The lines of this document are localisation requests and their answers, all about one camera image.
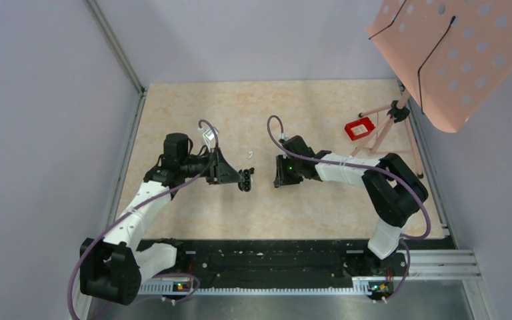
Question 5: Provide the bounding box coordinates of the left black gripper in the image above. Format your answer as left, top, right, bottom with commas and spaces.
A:
180, 147, 244, 184

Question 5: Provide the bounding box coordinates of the black earbud charging case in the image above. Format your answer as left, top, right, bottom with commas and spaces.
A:
237, 167, 255, 192

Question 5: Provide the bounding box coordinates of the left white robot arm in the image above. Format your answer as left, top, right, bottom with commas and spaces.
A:
79, 133, 255, 305

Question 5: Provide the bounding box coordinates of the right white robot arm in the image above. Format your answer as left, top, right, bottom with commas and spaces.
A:
274, 135, 429, 275

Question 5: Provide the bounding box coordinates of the red square box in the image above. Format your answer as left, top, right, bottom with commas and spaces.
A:
344, 117, 375, 141

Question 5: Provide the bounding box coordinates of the pink perforated music stand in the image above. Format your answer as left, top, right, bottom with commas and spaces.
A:
358, 0, 512, 179

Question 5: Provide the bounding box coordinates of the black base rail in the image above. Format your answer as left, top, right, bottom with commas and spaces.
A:
83, 238, 478, 305

